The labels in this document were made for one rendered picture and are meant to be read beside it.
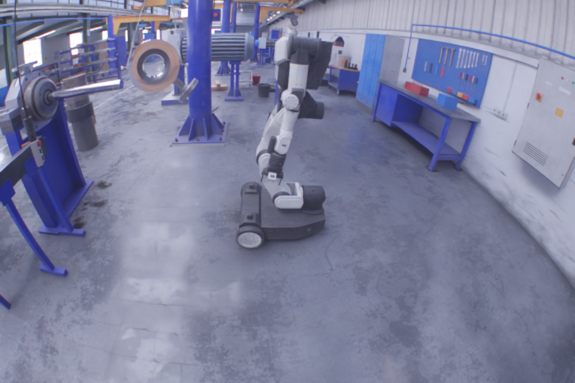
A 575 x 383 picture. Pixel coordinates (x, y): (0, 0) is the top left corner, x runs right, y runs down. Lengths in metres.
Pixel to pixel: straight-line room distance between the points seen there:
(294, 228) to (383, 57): 4.29
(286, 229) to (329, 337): 0.79
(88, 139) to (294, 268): 3.26
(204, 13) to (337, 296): 3.11
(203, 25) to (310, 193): 2.32
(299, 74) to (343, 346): 1.45
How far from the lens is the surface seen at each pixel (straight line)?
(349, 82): 6.71
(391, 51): 5.36
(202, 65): 3.10
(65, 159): 2.84
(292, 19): 1.34
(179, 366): 1.43
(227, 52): 4.99
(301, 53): 1.14
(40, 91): 2.22
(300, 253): 1.74
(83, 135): 3.81
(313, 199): 1.73
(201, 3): 3.11
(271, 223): 1.68
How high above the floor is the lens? 1.35
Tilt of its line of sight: 31 degrees down
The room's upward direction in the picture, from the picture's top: 6 degrees clockwise
